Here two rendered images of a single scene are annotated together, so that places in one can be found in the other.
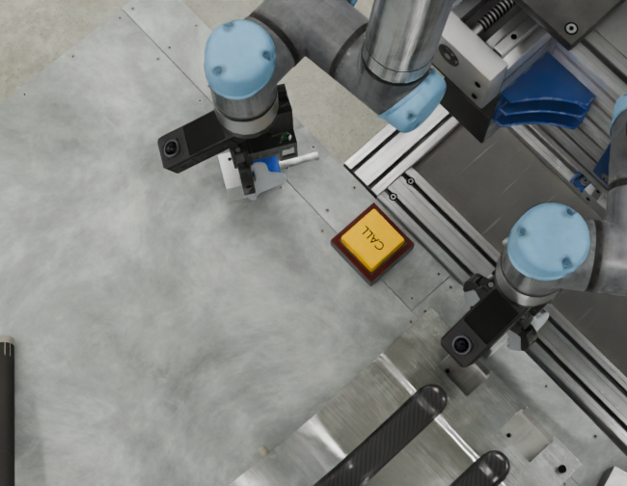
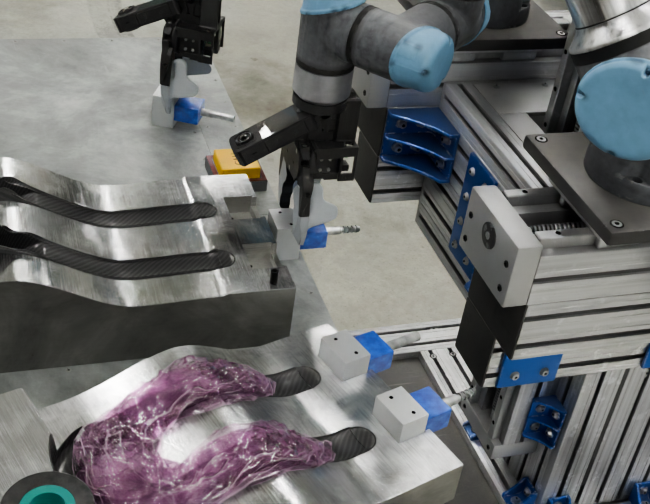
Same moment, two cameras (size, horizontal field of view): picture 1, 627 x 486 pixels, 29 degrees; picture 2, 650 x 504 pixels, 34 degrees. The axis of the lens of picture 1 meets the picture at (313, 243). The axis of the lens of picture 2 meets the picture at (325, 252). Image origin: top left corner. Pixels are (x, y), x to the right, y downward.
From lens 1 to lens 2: 1.25 m
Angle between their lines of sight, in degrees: 39
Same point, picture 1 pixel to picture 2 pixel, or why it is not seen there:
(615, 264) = (375, 19)
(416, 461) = (158, 234)
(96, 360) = not seen: outside the picture
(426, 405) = (196, 214)
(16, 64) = not seen: hidden behind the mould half
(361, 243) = (225, 156)
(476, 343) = (255, 137)
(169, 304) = (58, 145)
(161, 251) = (80, 124)
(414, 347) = (214, 183)
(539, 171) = not seen: hidden behind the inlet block
